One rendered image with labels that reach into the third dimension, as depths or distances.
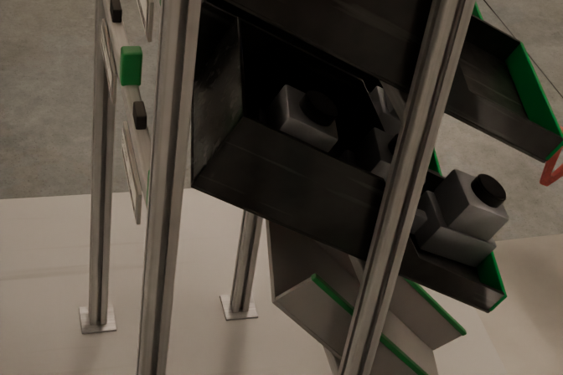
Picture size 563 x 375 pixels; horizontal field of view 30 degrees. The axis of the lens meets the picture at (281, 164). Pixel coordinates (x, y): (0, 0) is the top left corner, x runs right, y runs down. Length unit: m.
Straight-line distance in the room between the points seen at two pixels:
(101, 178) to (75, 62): 2.10
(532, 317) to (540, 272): 0.09
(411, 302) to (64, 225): 0.51
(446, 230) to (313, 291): 0.12
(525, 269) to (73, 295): 0.59
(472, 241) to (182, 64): 0.35
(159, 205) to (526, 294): 0.80
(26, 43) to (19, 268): 2.00
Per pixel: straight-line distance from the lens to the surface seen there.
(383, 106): 0.98
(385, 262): 0.78
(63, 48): 3.26
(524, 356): 1.33
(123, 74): 0.84
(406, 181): 0.73
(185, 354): 1.23
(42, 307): 1.28
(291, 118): 0.78
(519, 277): 1.43
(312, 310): 0.86
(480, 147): 3.12
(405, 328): 1.08
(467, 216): 0.86
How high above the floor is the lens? 1.80
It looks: 39 degrees down
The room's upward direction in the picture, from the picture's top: 10 degrees clockwise
